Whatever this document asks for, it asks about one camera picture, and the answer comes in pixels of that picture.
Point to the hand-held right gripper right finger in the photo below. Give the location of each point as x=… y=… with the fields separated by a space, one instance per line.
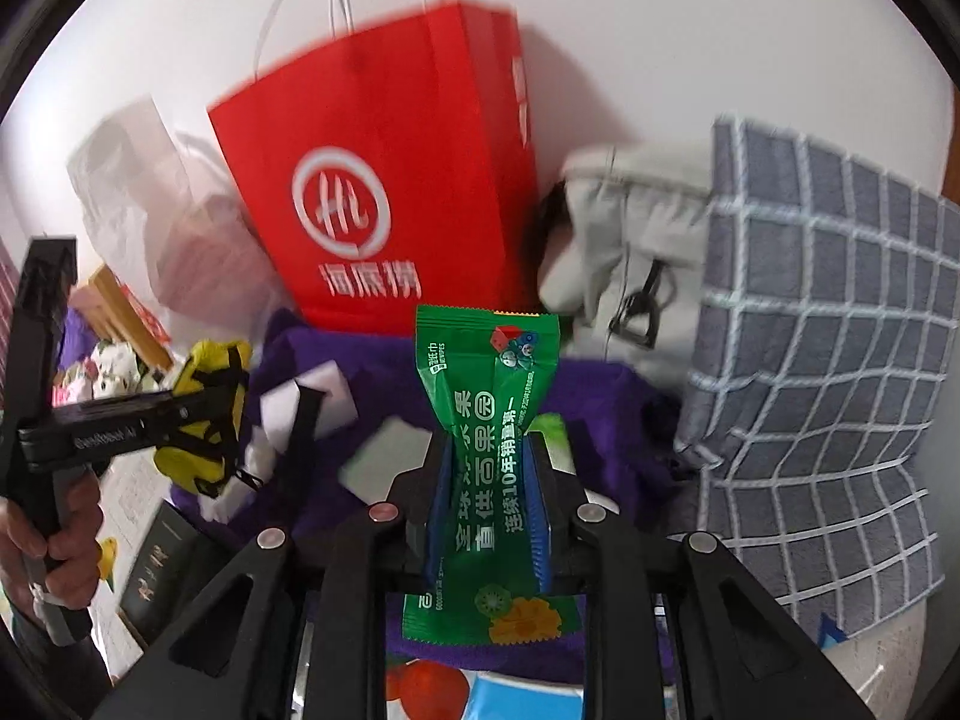
x=537 y=514

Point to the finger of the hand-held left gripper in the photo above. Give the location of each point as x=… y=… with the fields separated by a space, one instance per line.
x=304 y=420
x=217 y=386

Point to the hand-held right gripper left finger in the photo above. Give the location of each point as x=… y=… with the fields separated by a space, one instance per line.
x=442 y=499

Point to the yellow black pouch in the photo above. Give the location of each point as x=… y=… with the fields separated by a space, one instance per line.
x=204 y=354

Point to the green wet wipe packet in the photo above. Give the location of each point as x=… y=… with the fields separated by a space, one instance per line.
x=487 y=390

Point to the person's left forearm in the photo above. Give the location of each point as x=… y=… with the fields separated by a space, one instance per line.
x=37 y=667

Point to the person's left hand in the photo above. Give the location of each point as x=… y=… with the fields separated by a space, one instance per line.
x=71 y=532

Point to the white rectangular block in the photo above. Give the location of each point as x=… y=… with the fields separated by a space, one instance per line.
x=331 y=390

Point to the pile of plush toys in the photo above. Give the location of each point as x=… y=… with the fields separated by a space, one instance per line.
x=112 y=367

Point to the wooden furniture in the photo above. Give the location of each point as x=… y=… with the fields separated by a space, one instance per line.
x=131 y=307

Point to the purple towel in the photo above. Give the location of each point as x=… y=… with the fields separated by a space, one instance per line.
x=615 y=420

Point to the black box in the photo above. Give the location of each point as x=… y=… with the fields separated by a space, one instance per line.
x=165 y=562

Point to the blue white tissue pack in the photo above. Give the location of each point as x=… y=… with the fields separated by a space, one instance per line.
x=525 y=701

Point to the white plastic bag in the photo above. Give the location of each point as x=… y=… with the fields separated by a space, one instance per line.
x=150 y=202

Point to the red paper bag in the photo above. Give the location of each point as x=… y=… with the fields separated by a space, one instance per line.
x=375 y=127

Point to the beige fabric bag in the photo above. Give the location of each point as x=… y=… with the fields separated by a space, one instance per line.
x=630 y=217

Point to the grey checked pillow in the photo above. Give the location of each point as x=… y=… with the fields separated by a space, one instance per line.
x=810 y=352

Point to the fruit printed lace cover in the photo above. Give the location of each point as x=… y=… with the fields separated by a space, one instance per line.
x=885 y=660

